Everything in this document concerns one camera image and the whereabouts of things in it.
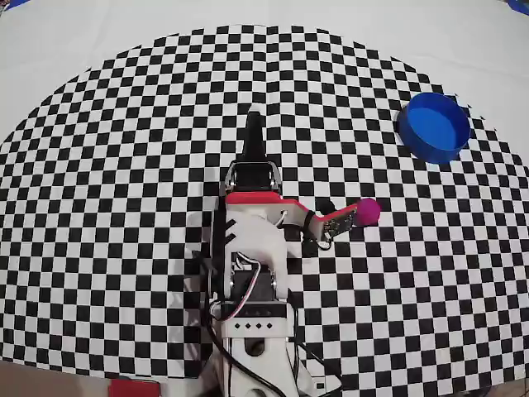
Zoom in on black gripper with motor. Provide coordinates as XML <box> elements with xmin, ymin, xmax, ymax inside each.
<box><xmin>224</xmin><ymin>105</ymin><xmax>284</xmax><ymax>196</ymax></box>

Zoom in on pink ball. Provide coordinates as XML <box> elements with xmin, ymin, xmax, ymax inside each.
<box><xmin>355</xmin><ymin>197</ymin><xmax>382</xmax><ymax>227</ymax></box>

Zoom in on blue round box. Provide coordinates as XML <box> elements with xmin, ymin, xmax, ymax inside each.
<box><xmin>397</xmin><ymin>91</ymin><xmax>473</xmax><ymax>165</ymax></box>

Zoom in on black white checkerboard mat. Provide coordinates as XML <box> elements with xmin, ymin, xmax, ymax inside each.
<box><xmin>0</xmin><ymin>0</ymin><xmax>529</xmax><ymax>396</ymax></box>

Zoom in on red flat object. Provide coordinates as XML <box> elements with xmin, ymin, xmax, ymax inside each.
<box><xmin>107</xmin><ymin>379</ymin><xmax>161</xmax><ymax>397</ymax></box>

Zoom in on white and red camera mount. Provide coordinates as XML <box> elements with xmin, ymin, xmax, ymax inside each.
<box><xmin>225</xmin><ymin>190</ymin><xmax>360</xmax><ymax>242</ymax></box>

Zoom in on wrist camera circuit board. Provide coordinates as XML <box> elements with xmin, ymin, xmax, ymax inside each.
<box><xmin>322</xmin><ymin>204</ymin><xmax>360</xmax><ymax>241</ymax></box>

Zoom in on red white black servo wire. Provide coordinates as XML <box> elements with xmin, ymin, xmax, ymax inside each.
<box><xmin>209</xmin><ymin>260</ymin><xmax>262</xmax><ymax>323</ymax></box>

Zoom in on black cable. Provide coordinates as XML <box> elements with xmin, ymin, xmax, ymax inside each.
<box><xmin>288</xmin><ymin>304</ymin><xmax>344</xmax><ymax>385</ymax></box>

